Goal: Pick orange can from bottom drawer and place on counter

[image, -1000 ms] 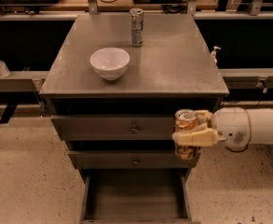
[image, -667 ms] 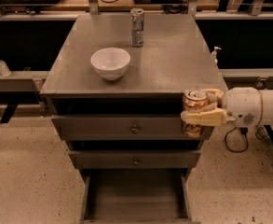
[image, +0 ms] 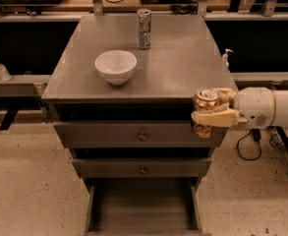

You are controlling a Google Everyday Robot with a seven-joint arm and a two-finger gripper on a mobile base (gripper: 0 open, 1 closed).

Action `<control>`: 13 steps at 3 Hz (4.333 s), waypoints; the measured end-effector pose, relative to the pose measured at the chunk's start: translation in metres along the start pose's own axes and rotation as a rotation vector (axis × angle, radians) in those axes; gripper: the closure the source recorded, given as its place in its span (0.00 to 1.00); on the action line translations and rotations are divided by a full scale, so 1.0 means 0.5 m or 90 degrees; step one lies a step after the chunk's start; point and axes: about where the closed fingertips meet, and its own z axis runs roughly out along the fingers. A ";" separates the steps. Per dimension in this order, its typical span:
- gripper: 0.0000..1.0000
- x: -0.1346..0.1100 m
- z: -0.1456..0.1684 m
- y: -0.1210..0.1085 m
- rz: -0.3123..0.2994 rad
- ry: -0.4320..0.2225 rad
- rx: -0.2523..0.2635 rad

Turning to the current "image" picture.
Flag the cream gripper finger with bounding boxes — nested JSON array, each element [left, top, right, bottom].
[[215, 88, 238, 108], [192, 108, 248, 127]]

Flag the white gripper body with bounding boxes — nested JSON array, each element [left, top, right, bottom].
[[237, 88, 275, 129]]

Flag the orange soda can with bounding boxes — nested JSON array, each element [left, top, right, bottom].
[[192, 88, 221, 138]]

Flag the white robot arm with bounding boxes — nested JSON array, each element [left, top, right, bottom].
[[191, 88, 288, 129]]

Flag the grey drawer cabinet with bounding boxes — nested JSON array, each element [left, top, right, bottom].
[[40, 14, 243, 236]]

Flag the tall silver can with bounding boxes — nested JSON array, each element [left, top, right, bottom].
[[137, 8, 151, 49]]

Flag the bottom open drawer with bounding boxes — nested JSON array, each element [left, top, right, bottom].
[[84, 178, 211, 236]]

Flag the middle grey drawer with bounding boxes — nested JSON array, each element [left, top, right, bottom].
[[72, 158, 211, 179]]

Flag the grey drawer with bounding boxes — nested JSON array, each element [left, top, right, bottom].
[[55, 121, 227, 148], [72, 158, 211, 179]]

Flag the top grey drawer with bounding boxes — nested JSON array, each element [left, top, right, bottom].
[[55, 121, 227, 148]]

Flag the white pump bottle right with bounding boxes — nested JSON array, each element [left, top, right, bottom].
[[222, 48, 233, 68]]

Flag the white ceramic bowl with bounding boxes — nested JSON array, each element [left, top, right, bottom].
[[94, 50, 137, 85]]

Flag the black power adapter cable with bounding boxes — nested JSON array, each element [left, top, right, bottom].
[[236, 128, 282, 162]]

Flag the grey metal rail left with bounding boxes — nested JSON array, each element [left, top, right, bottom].
[[0, 75, 50, 97]]

